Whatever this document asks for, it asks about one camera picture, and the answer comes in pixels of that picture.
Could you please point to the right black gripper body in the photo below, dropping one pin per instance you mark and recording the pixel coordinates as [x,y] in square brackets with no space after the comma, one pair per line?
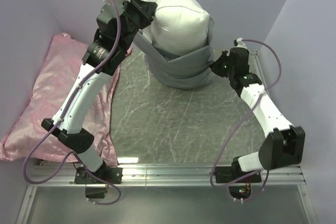
[222,68]

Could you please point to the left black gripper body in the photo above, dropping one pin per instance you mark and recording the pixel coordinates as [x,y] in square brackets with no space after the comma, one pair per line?
[135,21]

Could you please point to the white pillow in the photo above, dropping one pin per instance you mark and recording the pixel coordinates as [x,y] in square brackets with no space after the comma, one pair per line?
[179,27]

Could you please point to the grey satin pillowcase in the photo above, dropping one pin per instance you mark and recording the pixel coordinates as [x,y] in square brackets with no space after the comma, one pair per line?
[184,72]

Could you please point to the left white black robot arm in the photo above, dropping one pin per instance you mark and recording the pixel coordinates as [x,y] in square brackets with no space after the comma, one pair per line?
[114,36]

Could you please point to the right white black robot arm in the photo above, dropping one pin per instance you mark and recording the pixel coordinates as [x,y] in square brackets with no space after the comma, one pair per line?
[240,85]

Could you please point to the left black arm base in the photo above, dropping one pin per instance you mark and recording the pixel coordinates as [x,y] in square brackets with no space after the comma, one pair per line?
[98,183]

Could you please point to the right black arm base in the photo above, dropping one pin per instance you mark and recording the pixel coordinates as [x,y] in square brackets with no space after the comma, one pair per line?
[239,183]

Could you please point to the pink satin rose pillow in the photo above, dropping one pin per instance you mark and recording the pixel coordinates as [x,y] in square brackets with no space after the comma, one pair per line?
[56,77]

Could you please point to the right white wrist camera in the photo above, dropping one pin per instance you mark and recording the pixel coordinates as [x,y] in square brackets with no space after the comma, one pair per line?
[239,43]

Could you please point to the aluminium mounting rail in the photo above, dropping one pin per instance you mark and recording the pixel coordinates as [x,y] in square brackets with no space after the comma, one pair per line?
[166,193]

